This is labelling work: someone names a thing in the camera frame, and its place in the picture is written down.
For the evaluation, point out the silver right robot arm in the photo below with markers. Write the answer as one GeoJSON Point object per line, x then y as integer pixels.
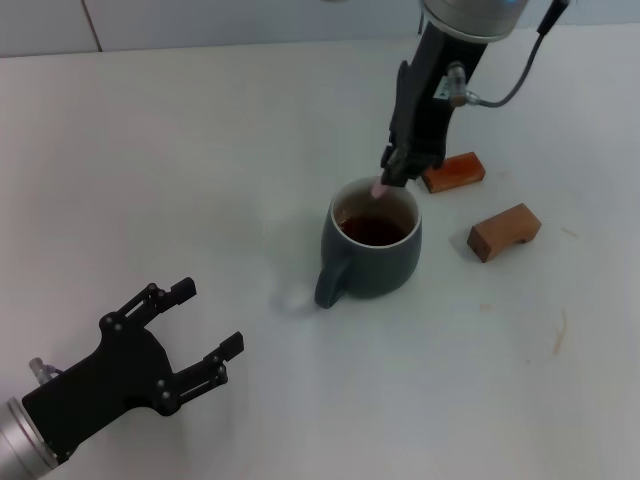
{"type": "Point", "coordinates": [470, 15]}

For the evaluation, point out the grey ceramic cup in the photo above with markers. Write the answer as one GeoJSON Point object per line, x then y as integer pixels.
{"type": "Point", "coordinates": [380, 270]}

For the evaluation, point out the dark brown tea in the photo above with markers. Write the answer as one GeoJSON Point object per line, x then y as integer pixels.
{"type": "Point", "coordinates": [372, 231]}

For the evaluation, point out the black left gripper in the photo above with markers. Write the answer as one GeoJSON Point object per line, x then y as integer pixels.
{"type": "Point", "coordinates": [110, 380]}

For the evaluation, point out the reddish wooden spoon rest block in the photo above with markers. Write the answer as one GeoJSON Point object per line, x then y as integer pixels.
{"type": "Point", "coordinates": [460, 172]}

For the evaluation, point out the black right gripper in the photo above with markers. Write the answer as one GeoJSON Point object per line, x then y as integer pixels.
{"type": "Point", "coordinates": [430, 90]}

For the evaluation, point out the light brown wooden block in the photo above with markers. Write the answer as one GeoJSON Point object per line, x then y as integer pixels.
{"type": "Point", "coordinates": [492, 232]}

